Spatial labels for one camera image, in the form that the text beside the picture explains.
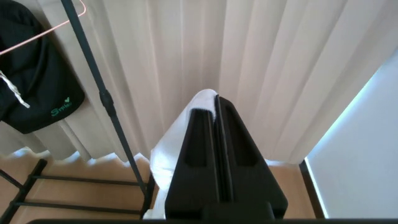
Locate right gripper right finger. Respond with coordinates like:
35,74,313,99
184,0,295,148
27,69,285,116
215,95,289,218

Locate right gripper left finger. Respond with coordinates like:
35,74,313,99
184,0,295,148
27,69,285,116
164,108,220,218

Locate white garment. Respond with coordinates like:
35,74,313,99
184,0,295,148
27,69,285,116
142,88,218,220

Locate black shorts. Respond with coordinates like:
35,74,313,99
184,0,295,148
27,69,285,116
0,0,86,134

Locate pink clothes hanger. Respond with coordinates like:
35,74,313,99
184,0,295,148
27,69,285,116
0,0,87,57

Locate black clothes rack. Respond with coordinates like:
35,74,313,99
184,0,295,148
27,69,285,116
0,0,156,224

